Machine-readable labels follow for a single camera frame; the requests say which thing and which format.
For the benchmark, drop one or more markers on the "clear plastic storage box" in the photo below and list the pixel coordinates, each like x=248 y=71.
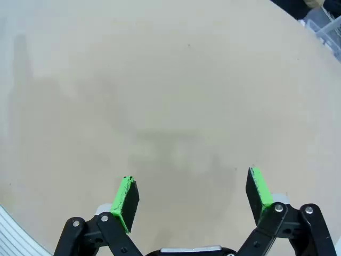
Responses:
x=329 y=32

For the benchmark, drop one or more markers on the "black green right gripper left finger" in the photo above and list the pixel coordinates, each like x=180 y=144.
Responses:
x=125 y=202

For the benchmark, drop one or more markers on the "white ribbed aluminium table frame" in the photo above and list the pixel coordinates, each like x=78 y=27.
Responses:
x=16 y=234

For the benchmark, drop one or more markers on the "person in dark clothing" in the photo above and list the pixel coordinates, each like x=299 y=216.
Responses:
x=290 y=6

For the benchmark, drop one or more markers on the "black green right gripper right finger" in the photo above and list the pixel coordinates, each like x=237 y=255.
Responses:
x=257 y=197

